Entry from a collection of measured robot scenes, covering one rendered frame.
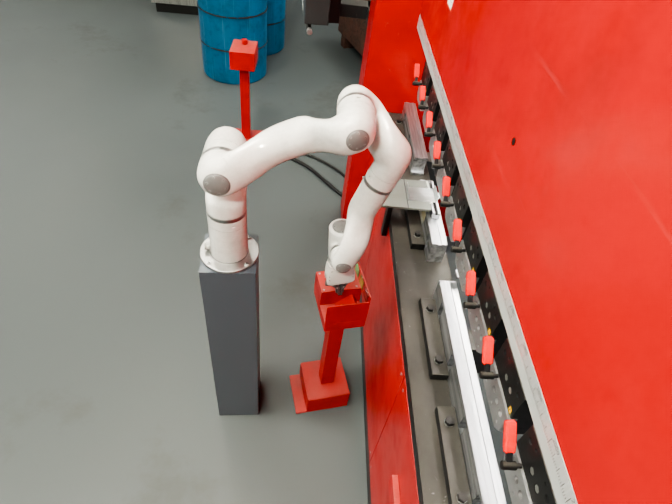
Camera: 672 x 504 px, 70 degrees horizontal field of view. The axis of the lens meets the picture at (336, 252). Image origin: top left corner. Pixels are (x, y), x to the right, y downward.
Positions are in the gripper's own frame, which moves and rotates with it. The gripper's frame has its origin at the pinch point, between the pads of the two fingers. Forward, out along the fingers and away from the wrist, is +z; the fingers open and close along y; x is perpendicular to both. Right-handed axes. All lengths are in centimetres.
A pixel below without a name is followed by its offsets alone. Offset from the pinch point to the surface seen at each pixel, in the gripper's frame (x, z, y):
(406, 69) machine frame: -114, -22, -61
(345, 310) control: 4.9, 6.6, -1.3
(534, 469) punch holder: 83, -43, -17
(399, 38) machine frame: -115, -38, -56
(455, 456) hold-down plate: 66, -5, -17
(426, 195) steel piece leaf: -30, -12, -42
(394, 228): -25.7, -0.7, -28.9
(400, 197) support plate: -30.0, -13.0, -31.4
